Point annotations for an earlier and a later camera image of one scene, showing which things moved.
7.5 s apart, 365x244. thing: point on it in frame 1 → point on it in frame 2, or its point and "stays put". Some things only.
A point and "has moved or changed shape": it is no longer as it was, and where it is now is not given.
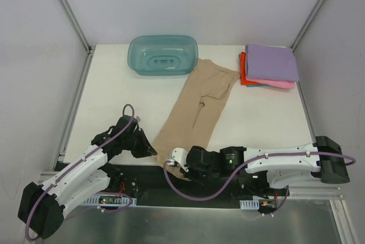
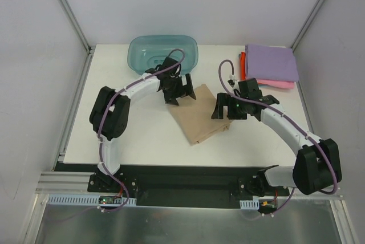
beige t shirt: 191,120 has moved or changed shape
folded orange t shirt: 243,77 stays put
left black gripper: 140,143 → 179,90
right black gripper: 193,167 → 228,107
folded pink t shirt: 273,84 stays put
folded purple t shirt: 269,62 stays put
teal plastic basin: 162,55 stays put
